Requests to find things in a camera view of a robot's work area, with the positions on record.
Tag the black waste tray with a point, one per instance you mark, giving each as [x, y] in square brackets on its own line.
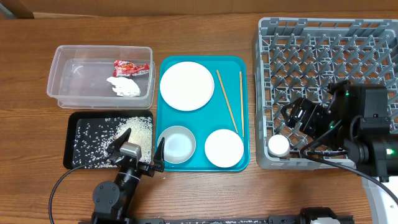
[71, 129]

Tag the black rail at table edge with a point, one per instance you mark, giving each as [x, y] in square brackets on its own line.
[205, 221]

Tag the clear plastic bin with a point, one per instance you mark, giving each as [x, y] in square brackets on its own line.
[78, 77]

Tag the white tissue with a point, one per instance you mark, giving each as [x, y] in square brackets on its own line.
[124, 86]

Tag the small white plate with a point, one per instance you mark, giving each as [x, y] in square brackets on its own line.
[224, 148]

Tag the teal plastic tray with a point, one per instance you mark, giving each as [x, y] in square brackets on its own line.
[211, 117]

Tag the grey dish rack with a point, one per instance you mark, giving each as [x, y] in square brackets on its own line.
[299, 57]

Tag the wooden chopstick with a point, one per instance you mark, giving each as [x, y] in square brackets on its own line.
[226, 100]
[241, 101]

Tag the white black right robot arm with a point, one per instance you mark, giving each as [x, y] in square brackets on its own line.
[353, 134]

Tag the large white plate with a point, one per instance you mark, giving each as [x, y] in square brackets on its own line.
[187, 86]

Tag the grey bowl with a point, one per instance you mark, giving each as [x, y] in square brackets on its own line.
[180, 144]

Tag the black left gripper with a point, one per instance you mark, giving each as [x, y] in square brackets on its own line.
[158, 162]

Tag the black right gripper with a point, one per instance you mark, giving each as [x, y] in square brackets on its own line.
[313, 110]

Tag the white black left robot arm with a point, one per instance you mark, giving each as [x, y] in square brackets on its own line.
[112, 199]

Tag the pile of rice grains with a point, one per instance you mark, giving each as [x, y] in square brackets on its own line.
[94, 135]

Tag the white paper cup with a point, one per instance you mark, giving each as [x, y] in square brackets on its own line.
[278, 146]

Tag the red snack wrapper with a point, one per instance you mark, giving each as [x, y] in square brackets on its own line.
[129, 69]

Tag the black table clamp mount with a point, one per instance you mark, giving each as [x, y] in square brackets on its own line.
[312, 215]

